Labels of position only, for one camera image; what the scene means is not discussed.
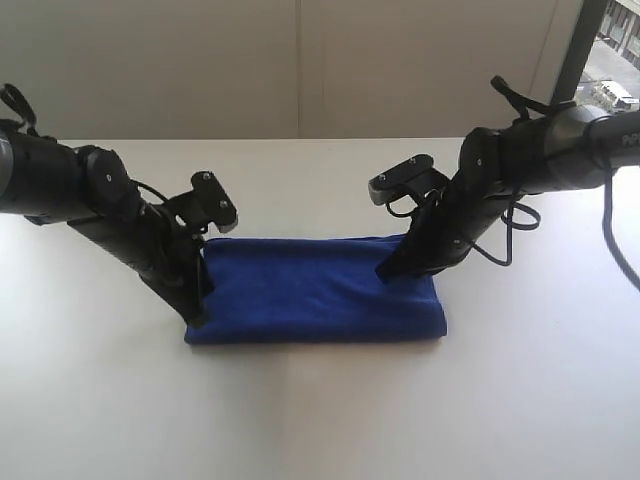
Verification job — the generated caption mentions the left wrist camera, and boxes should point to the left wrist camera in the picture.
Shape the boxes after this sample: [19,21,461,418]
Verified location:
[163,171,238,235]

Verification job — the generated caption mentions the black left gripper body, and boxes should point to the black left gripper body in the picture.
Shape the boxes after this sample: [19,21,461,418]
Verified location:
[67,200,205,305]

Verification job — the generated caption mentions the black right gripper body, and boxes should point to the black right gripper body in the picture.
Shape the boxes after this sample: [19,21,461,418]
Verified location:
[406,174,515,275]

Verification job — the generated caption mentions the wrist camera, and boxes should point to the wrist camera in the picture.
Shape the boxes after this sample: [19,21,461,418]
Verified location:
[163,171,238,235]
[368,154,449,206]

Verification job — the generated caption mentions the blue microfibre towel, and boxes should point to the blue microfibre towel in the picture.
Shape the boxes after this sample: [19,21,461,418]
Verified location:
[184,235,448,346]

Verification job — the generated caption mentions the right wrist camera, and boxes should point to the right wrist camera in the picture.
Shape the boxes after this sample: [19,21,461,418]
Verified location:
[368,154,449,206]

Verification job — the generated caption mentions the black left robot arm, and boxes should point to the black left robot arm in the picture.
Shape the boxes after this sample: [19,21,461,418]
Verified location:
[1,121,214,328]

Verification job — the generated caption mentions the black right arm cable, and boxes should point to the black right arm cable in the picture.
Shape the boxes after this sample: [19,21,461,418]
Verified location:
[384,74,640,293]

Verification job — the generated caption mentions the dark window frame post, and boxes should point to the dark window frame post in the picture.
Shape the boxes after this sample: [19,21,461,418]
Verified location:
[551,0,608,104]

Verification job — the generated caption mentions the white van outside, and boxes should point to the white van outside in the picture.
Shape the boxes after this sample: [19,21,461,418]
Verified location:
[600,80,639,113]

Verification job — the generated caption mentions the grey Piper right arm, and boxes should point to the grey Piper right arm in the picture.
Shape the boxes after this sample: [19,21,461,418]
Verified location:
[368,105,639,282]

